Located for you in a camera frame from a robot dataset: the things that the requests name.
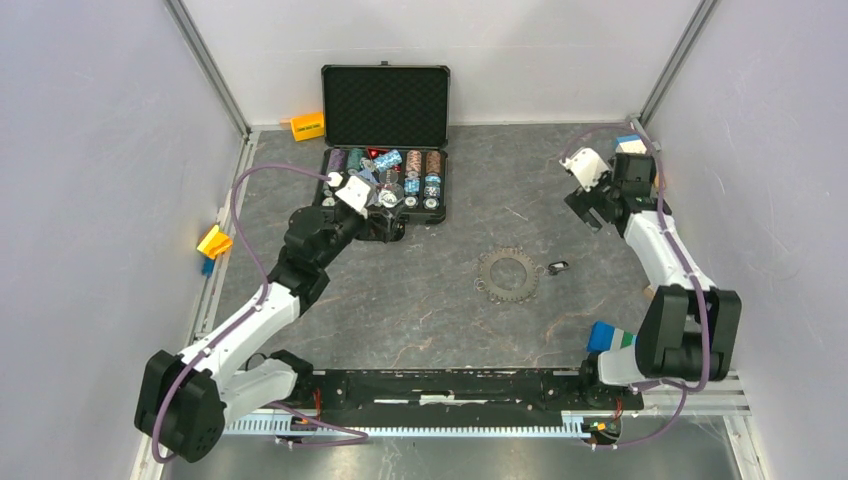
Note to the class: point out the blue white toy brick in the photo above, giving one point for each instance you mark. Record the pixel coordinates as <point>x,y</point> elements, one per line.
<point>630,144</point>

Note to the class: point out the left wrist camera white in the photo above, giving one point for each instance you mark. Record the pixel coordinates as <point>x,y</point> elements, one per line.
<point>352,191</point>

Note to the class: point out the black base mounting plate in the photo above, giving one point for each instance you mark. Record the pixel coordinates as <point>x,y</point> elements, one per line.
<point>456,398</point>

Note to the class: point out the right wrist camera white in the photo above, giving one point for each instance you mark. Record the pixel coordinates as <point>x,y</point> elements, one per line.
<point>587,167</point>

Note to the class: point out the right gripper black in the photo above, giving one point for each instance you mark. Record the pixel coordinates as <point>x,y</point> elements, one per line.
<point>580,201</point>

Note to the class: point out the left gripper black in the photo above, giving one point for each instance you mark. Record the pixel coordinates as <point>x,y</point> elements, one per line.
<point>384,228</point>

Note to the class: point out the yellow orange block left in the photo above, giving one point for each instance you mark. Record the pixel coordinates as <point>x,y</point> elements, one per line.
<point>214,243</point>

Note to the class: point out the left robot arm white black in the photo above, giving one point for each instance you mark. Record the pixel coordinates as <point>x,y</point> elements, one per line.
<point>187,398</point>

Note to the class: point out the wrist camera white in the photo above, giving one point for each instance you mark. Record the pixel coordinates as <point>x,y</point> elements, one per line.
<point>587,167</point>
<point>352,191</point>

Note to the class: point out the black key tag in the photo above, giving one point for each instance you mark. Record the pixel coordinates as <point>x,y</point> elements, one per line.
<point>557,267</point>

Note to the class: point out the black poker chip case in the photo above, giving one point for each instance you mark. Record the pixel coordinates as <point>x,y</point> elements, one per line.
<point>390,124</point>

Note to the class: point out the small blue block left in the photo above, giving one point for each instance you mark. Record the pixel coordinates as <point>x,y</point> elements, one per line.
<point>208,266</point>

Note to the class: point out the yellow box at back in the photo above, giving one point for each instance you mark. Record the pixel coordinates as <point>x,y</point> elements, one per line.
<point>307,127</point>

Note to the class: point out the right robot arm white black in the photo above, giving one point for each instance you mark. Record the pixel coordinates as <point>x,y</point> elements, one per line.
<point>688,334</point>

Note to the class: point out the blue green toy brick stack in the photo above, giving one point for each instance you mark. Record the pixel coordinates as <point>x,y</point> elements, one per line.
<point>606,337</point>

